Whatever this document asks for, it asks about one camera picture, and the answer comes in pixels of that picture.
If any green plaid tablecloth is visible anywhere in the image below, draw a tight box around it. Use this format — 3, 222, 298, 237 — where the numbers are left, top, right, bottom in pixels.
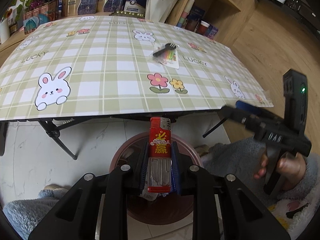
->
1, 16, 272, 121

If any gold blue gift box right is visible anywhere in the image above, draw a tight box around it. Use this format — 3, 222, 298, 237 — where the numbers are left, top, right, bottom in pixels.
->
97, 0, 123, 12

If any wooden shelf unit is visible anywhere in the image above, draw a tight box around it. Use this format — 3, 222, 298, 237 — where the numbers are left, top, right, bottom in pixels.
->
166, 0, 258, 47

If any gold blue gift box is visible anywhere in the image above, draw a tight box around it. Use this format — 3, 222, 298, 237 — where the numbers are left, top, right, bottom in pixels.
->
97, 0, 123, 12
61, 0, 98, 17

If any green gold tray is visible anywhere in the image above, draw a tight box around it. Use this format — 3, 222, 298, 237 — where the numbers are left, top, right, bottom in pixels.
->
111, 10, 145, 19

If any maroon trash bin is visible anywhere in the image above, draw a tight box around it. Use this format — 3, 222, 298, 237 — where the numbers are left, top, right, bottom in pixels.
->
109, 132, 193, 225

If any person right hand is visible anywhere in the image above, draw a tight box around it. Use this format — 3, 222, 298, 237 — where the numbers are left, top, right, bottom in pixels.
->
253, 151, 306, 191

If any stack of paper cups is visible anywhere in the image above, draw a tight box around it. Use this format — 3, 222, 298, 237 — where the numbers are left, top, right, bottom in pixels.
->
176, 0, 195, 28

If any low wooden cabinet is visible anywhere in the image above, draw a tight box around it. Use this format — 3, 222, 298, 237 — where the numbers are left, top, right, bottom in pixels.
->
1, 31, 29, 62

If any gold blue gift box left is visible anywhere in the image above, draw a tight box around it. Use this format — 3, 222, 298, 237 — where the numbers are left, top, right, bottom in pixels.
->
61, 0, 98, 17

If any red lighter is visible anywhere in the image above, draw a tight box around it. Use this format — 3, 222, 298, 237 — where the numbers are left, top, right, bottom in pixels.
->
148, 117, 171, 193

